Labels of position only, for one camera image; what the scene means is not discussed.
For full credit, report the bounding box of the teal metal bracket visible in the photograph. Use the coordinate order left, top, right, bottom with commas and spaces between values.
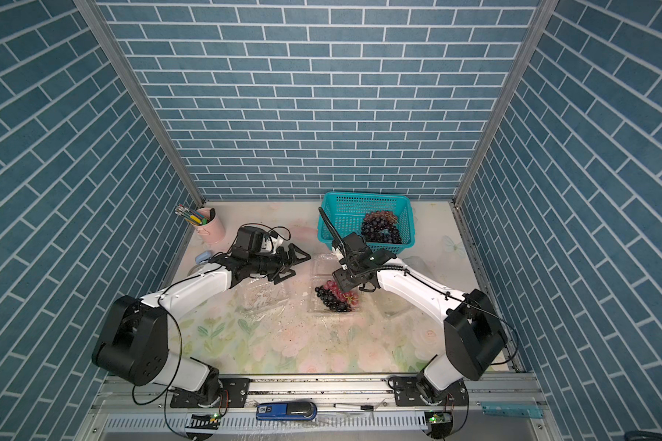
481, 402, 544, 419

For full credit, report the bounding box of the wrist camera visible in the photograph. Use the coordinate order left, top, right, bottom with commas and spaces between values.
343, 233, 373, 258
231, 225, 276, 259

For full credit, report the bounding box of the small blue stapler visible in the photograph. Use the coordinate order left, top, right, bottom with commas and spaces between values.
195, 250, 213, 265

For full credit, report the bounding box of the blue black handheld device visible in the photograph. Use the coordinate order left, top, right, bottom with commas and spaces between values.
256, 401, 318, 422

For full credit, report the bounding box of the black marker pen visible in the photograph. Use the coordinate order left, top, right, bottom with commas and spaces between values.
333, 404, 375, 412

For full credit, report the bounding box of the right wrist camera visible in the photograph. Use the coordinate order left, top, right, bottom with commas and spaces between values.
343, 233, 373, 258

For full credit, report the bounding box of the clear clamshell container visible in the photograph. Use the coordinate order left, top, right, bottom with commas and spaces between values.
307, 254, 362, 315
237, 279, 289, 313
373, 258, 441, 321

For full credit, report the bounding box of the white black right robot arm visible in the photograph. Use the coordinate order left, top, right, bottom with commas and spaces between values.
333, 248, 509, 404

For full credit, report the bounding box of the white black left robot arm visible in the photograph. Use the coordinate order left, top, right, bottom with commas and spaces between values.
92, 244, 311, 407

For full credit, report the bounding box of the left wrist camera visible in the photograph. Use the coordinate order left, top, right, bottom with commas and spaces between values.
231, 225, 276, 259

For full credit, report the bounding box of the red grape bunch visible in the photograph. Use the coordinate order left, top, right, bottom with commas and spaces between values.
323, 280, 360, 308

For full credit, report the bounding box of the tape roll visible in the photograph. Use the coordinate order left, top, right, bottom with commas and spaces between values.
188, 263, 209, 277

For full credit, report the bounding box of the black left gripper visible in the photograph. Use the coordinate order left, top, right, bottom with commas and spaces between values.
247, 243, 311, 284

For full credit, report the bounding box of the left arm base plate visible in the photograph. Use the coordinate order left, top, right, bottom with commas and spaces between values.
169, 377, 251, 409

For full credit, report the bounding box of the teal plastic basket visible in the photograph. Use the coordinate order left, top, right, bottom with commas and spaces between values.
321, 192, 415, 255

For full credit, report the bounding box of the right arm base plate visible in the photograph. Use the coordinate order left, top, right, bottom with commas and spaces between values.
387, 376, 469, 407

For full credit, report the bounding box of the pink pen cup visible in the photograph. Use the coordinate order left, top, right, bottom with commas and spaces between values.
195, 208, 225, 245

